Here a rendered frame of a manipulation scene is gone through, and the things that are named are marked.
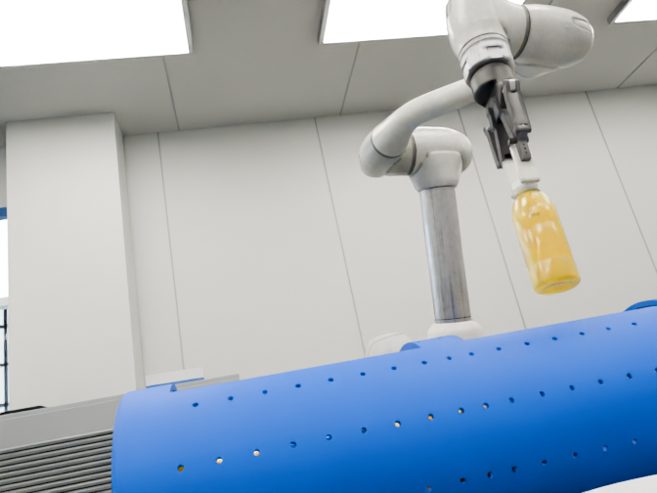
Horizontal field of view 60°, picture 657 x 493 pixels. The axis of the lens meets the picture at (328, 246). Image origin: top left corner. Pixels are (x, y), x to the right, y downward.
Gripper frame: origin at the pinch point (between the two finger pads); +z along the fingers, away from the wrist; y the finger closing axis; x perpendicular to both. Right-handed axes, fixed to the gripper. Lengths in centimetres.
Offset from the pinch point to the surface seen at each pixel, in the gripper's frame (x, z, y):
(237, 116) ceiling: -70, -223, -248
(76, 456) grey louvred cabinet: -126, 13, -152
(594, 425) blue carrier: -1.8, 39.8, 2.8
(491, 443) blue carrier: -15.8, 40.8, 4.3
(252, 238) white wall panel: -65, -135, -269
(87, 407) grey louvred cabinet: -123, -4, -151
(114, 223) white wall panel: -146, -133, -231
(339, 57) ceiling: 3, -222, -197
